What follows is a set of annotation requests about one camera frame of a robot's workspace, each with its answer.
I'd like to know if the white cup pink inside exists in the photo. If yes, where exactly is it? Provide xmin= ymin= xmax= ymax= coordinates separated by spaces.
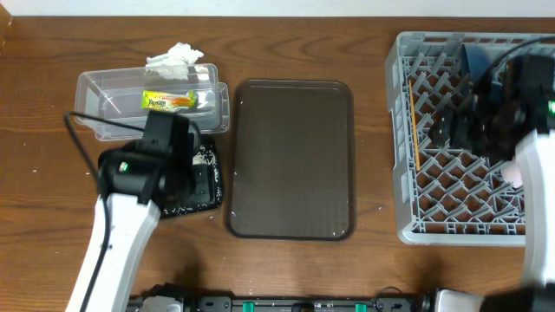
xmin=501 ymin=159 xmax=525 ymax=188

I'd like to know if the dark blue plate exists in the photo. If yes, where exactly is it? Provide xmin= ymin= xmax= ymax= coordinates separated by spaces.
xmin=460 ymin=43 xmax=502 ymax=106

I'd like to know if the wooden chopstick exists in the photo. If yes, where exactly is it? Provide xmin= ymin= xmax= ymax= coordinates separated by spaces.
xmin=408 ymin=80 xmax=421 ymax=172

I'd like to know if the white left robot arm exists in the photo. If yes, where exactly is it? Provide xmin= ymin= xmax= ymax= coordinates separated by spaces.
xmin=66 ymin=135 xmax=223 ymax=311

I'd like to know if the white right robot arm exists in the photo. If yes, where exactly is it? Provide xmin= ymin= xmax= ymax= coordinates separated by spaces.
xmin=418 ymin=100 xmax=554 ymax=311

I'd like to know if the grey dishwasher rack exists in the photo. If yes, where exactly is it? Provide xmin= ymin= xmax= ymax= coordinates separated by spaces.
xmin=384 ymin=30 xmax=555 ymax=247

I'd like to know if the white rice pile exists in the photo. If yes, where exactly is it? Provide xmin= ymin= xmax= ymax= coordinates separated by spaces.
xmin=162 ymin=144 xmax=223 ymax=218

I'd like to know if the black tray bin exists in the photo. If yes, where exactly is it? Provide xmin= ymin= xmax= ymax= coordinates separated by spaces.
xmin=98 ymin=133 xmax=223 ymax=219

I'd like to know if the yellow snack wrapper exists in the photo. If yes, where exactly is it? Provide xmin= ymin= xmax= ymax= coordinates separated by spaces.
xmin=140 ymin=90 xmax=198 ymax=112

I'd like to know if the brown serving tray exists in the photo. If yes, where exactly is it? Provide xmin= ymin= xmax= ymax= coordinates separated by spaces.
xmin=225 ymin=79 xmax=356 ymax=242

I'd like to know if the clear plastic bin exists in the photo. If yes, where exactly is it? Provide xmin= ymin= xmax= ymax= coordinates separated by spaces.
xmin=75 ymin=63 xmax=231 ymax=141

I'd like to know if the crumpled white tissue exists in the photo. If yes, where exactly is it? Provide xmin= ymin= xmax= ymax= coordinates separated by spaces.
xmin=145 ymin=42 xmax=205 ymax=80

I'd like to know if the black rail with green clamps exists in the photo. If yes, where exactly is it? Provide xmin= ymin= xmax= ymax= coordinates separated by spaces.
xmin=129 ymin=283 xmax=434 ymax=312

